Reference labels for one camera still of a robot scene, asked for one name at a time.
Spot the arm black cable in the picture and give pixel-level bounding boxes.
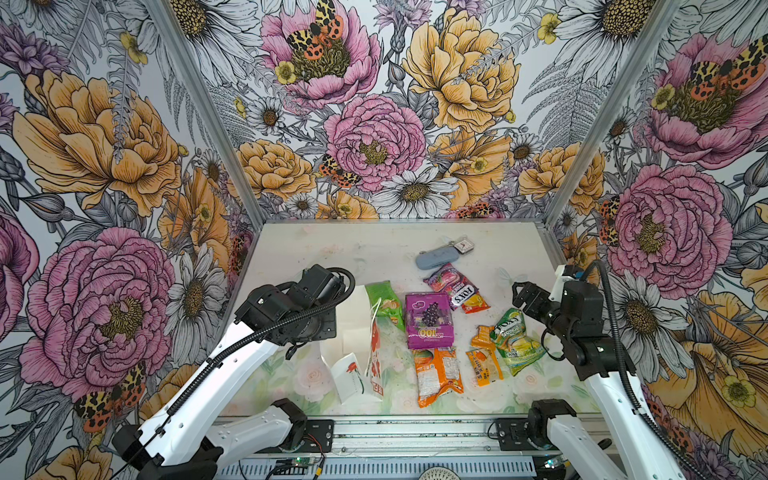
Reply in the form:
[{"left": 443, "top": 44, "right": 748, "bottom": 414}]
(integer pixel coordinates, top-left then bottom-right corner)
[
  {"left": 107, "top": 266, "right": 356, "bottom": 480},
  {"left": 578, "top": 259, "right": 715, "bottom": 480}
]

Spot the pink Fox's candy bag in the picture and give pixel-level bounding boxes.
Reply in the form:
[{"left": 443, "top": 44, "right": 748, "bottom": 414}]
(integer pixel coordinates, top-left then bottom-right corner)
[{"left": 423, "top": 263, "right": 490, "bottom": 314}]

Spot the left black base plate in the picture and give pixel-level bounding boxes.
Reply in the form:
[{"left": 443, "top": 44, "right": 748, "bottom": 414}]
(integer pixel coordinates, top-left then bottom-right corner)
[{"left": 279, "top": 419, "right": 335, "bottom": 454}]

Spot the small orange snack packet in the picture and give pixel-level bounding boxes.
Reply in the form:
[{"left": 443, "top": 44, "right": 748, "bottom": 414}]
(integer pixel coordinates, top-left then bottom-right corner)
[{"left": 466, "top": 325, "right": 504, "bottom": 387}]

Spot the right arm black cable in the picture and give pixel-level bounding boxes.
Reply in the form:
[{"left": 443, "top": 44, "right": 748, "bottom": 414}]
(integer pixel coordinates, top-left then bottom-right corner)
[{"left": 578, "top": 259, "right": 715, "bottom": 480}]

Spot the green yellow snack packet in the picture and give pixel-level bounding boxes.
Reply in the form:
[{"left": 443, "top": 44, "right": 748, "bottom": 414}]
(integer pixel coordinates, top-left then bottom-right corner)
[{"left": 490, "top": 308, "right": 545, "bottom": 376}]

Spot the white paper bag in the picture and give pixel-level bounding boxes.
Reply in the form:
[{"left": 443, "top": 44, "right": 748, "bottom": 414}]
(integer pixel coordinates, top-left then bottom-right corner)
[{"left": 320, "top": 285, "right": 384, "bottom": 405}]

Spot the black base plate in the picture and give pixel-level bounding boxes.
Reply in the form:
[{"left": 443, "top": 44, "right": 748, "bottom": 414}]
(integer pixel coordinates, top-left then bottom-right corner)
[
  {"left": 493, "top": 418, "right": 539, "bottom": 452},
  {"left": 279, "top": 419, "right": 335, "bottom": 454}
]

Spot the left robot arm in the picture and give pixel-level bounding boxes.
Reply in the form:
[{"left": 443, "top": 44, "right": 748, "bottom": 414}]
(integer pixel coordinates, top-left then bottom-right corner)
[{"left": 112, "top": 265, "right": 356, "bottom": 479}]

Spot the floral pastel table mat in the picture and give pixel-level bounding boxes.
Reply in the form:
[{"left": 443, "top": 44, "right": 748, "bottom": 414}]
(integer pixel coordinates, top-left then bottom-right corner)
[{"left": 223, "top": 306, "right": 598, "bottom": 417}]

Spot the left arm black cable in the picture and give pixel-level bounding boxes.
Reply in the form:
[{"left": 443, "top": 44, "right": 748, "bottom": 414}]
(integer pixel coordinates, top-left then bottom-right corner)
[{"left": 107, "top": 266, "right": 356, "bottom": 480}]

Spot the aluminium front rail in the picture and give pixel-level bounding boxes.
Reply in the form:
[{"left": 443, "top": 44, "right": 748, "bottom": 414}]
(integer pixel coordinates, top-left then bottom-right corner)
[{"left": 152, "top": 413, "right": 676, "bottom": 480}]

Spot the purple grape candy bag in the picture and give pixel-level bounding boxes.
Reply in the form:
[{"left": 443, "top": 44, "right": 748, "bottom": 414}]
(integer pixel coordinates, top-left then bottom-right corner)
[{"left": 405, "top": 292, "right": 455, "bottom": 350}]

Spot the orange white snack packet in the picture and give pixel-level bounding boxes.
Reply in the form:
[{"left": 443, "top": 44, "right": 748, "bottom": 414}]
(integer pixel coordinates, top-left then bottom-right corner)
[{"left": 412, "top": 347, "right": 464, "bottom": 408}]

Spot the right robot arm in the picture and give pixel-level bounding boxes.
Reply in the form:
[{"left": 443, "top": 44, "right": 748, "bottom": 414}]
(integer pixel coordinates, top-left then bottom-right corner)
[{"left": 512, "top": 260, "right": 692, "bottom": 479}]

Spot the small white tag card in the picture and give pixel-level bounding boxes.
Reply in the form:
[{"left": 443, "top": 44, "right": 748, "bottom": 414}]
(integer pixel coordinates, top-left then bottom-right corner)
[{"left": 453, "top": 238, "right": 475, "bottom": 255}]

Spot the green snack bag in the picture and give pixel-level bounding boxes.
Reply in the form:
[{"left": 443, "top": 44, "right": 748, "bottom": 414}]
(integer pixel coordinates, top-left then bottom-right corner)
[{"left": 365, "top": 281, "right": 406, "bottom": 331}]

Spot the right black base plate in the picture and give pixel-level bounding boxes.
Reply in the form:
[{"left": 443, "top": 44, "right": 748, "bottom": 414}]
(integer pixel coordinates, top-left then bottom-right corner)
[{"left": 493, "top": 418, "right": 539, "bottom": 452}]

